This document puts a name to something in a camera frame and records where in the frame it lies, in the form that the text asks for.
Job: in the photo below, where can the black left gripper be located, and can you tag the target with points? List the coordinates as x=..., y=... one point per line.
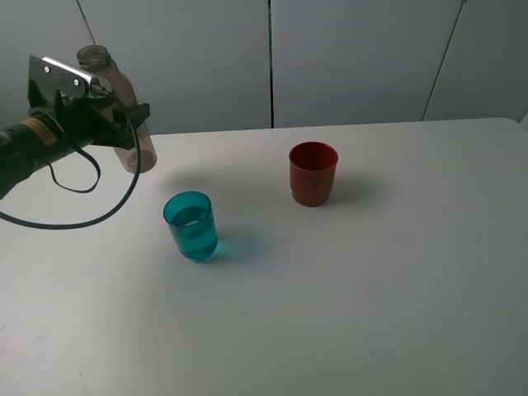
x=80, y=121

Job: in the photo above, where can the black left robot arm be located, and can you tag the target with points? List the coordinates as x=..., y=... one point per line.
x=28, y=146

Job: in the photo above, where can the red plastic cup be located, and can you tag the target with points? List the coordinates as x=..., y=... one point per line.
x=312, y=172

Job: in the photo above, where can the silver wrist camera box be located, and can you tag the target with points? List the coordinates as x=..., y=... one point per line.
x=46, y=76

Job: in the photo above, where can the teal translucent plastic cup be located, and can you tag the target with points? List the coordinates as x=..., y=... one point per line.
x=190, y=218

